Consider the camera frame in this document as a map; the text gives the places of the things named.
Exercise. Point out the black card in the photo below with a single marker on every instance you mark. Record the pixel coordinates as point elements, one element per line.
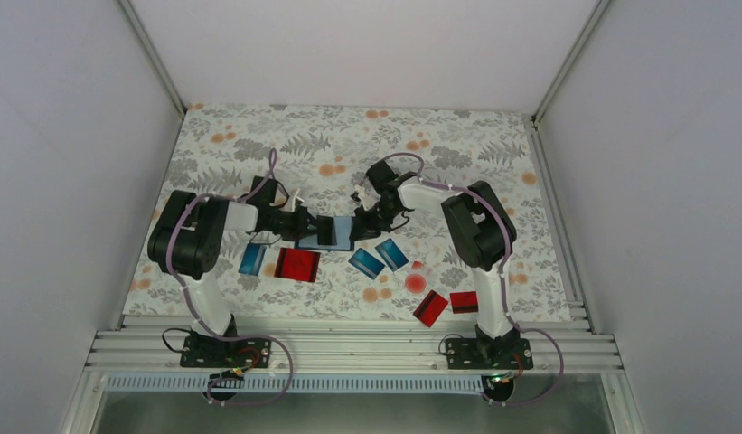
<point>325,231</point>

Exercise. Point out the red card upper stack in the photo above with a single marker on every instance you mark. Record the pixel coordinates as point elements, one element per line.
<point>285,264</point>

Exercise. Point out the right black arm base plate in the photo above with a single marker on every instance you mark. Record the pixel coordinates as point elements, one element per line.
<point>472,353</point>

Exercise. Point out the white card red circle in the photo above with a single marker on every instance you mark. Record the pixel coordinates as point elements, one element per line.
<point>416,280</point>

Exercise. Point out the blue card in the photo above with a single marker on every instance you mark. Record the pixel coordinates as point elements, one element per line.
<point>392,255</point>
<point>252,258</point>
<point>366,263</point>

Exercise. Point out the red card far right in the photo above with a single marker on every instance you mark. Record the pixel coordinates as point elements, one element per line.
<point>464,302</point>

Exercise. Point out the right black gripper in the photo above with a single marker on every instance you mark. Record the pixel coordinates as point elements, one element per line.
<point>364,228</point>

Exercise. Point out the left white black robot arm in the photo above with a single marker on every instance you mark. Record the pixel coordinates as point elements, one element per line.
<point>186,243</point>

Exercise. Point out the red card overlapping stack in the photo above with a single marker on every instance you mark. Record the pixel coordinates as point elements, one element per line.
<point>305,265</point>

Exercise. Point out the red card tilted right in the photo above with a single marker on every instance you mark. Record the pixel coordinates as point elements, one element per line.
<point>430,308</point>

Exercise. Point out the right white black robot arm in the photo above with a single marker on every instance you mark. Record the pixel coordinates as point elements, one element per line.
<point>480,230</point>

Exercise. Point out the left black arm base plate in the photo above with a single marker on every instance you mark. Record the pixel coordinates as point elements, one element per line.
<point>200,351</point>

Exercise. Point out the blue card far left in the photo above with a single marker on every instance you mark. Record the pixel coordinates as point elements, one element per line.
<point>252,258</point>

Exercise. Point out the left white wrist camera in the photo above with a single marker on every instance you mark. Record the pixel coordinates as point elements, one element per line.
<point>294,201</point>

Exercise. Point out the dark blue card holder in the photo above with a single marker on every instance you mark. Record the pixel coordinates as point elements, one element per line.
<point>343,227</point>

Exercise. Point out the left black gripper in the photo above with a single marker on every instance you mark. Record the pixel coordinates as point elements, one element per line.
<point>302,218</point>

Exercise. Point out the blue card centre right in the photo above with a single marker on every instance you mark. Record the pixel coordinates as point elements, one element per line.
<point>392,255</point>

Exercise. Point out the aluminium front rail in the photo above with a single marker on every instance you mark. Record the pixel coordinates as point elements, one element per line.
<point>344,351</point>

